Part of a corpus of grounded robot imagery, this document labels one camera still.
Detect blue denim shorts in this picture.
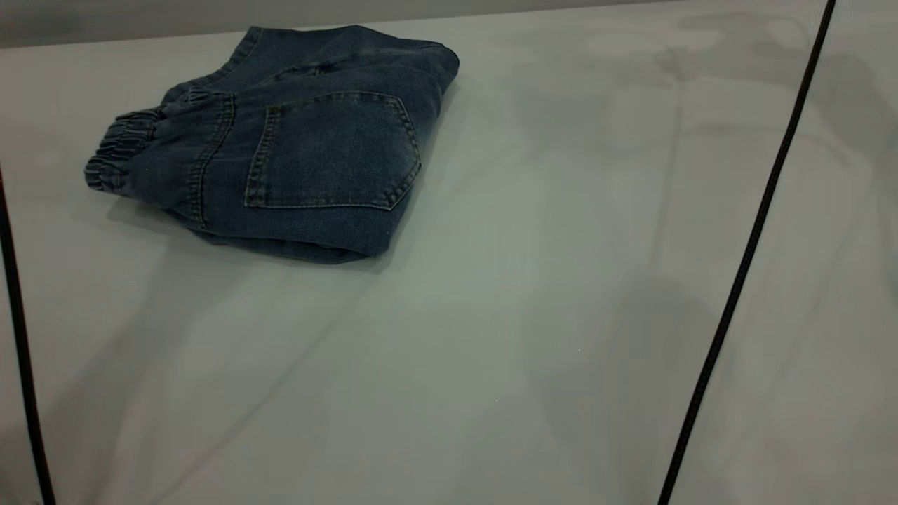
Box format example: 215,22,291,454
84,25,461,265

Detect long black braided cable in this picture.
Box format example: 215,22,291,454
657,0,838,505
0,168,57,505

